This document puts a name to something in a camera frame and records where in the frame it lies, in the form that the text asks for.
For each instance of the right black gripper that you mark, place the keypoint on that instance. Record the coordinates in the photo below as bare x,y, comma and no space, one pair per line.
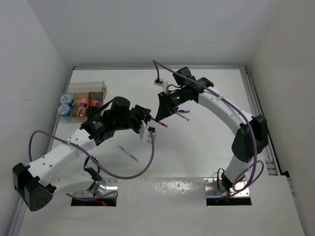
165,107

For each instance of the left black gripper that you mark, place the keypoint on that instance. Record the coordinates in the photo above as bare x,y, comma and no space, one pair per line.
141,113

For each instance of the blue patterned round jar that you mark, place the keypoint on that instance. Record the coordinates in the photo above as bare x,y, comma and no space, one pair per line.
67,99

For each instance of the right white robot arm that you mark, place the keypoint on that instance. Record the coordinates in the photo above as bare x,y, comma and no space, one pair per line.
251,132

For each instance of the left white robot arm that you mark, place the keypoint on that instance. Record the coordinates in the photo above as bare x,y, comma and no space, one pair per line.
36,182

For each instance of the red gel pen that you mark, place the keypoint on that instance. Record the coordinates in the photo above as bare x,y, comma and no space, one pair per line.
182,116

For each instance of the clear thin ballpoint pen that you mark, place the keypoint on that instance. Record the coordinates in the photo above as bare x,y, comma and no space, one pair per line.
128,153

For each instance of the clear compartment organizer tray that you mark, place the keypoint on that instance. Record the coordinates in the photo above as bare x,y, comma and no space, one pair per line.
95,91

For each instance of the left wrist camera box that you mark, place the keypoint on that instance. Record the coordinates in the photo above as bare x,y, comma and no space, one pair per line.
147,133

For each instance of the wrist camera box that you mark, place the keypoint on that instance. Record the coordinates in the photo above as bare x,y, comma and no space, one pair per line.
147,133
162,83

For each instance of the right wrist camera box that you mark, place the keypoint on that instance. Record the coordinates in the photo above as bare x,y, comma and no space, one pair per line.
162,83

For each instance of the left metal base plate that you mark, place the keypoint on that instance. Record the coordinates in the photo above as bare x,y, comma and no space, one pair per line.
105,188

